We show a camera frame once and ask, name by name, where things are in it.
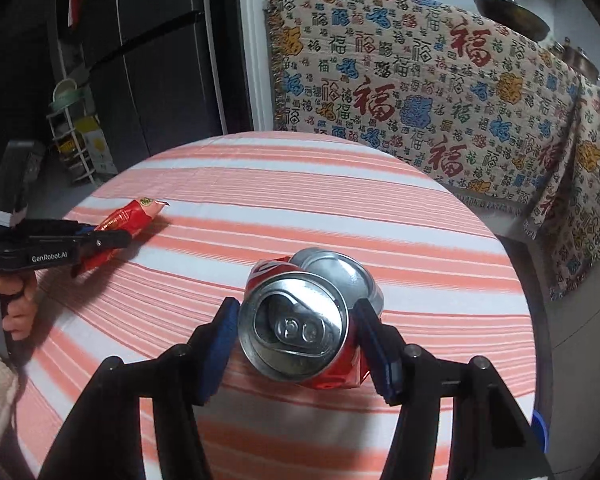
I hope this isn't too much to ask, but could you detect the red snack wrapper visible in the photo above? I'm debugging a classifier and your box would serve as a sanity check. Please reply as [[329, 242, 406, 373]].
[[72, 197, 170, 276]]

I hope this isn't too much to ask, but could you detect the narrow printed blanket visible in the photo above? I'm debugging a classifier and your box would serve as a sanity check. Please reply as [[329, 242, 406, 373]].
[[522, 72, 600, 301]]

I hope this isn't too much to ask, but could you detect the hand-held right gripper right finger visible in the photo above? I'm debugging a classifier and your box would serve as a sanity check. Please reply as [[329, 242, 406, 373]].
[[352, 299, 551, 480]]

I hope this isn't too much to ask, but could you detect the wide printed blanket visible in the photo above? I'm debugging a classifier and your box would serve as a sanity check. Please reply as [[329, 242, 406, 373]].
[[264, 0, 586, 211]]

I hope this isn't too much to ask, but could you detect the white storage rack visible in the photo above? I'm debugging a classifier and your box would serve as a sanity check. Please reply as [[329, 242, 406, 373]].
[[46, 77, 98, 186]]

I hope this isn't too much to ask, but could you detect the orange striped tablecloth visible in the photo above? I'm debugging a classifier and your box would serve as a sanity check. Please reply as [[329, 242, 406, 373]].
[[12, 131, 538, 480]]

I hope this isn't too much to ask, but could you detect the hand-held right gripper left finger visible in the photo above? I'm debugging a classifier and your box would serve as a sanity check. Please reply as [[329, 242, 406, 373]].
[[40, 296, 242, 480]]

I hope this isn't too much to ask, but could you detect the green basin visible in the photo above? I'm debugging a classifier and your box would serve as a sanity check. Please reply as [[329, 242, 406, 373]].
[[50, 79, 83, 111]]

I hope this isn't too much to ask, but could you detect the blue plastic basket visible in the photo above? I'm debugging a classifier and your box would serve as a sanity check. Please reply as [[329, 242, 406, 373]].
[[531, 410, 548, 453]]

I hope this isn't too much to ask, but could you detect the grey refrigerator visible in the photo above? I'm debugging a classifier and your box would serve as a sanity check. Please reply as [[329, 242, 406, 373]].
[[55, 0, 228, 176]]

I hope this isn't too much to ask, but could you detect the person's left hand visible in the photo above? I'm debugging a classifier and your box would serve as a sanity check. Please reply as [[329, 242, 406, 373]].
[[0, 272, 38, 341]]

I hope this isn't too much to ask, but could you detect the steel pot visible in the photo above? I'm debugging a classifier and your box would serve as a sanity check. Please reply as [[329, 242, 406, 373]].
[[550, 37, 600, 81]]

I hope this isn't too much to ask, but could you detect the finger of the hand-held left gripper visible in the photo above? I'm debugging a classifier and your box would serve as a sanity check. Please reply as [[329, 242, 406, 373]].
[[60, 220, 96, 237], [69, 229, 132, 277]]

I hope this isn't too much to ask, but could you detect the yellow cardboard box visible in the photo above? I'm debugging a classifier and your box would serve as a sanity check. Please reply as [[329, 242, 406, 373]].
[[77, 115, 118, 176]]

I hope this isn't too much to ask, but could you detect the wok with lid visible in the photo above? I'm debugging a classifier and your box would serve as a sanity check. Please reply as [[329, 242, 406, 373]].
[[467, 0, 551, 41]]

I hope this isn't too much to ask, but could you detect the crushed red can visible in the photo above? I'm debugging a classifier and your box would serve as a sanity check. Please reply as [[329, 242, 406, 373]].
[[237, 247, 386, 391]]

